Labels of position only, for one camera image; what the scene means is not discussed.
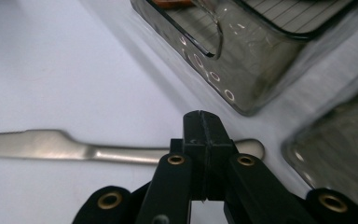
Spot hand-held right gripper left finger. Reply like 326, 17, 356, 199
134, 110, 208, 224

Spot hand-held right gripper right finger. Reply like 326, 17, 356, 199
200, 110, 318, 224

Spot smoky transparent plastic bin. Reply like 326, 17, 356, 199
130, 0, 358, 117
281, 86, 358, 216

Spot steel table knife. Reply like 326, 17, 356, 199
0, 129, 266, 166

